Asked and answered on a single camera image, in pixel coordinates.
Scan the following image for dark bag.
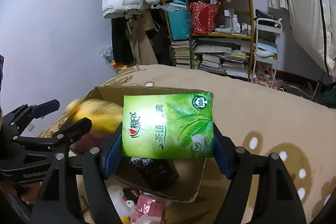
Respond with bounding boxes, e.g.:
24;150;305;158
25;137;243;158
255;9;279;22

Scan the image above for printed cardboard box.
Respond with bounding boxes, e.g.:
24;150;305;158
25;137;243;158
70;85;214;203

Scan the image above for green thin pole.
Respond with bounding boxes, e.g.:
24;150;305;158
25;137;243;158
184;0;195;69

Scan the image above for row of white cosmetic bottles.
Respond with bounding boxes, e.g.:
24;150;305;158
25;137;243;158
223;9;253;34

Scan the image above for teal bag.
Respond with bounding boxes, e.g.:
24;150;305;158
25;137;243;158
166;7;190;40

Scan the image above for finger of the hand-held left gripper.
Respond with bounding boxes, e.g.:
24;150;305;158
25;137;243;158
3;99;61;133
8;118;92;152

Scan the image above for yellow plush toy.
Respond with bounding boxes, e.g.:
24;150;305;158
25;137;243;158
65;98;124;140

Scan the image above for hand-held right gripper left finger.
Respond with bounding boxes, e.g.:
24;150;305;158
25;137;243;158
31;122;124;224

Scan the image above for white fluffy plush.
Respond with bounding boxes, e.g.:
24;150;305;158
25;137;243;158
109;185;142;224

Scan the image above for light blue cloth bundle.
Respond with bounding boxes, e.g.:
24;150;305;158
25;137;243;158
256;40;278;56

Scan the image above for green tissue pack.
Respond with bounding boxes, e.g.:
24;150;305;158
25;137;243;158
121;91;215;159

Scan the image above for pile of books and papers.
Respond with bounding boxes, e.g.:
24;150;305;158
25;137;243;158
194;38;252;79

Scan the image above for black printed packet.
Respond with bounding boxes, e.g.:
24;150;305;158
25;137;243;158
130;157;180;191

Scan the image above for white trolley cart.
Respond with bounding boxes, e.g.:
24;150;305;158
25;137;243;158
253;17;284;88

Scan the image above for stack of books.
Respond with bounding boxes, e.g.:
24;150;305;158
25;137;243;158
171;40;201;69

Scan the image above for beige coat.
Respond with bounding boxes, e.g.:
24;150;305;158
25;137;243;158
126;7;160;67

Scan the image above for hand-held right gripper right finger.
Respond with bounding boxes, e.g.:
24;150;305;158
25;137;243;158
213;122;307;224

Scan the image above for black coat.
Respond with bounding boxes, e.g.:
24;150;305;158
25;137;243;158
110;17;135;64

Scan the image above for red gift bag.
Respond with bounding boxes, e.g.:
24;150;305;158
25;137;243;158
189;2;221;34

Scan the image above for person's left hand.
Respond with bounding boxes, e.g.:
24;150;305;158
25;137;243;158
8;182;40;205

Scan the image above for black tripod stand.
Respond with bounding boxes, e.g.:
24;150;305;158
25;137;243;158
310;67;328;102

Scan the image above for plastic bag with yellow contents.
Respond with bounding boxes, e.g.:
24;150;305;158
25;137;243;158
99;44;129;73

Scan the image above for pink packet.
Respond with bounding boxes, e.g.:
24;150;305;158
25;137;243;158
131;195;166;224

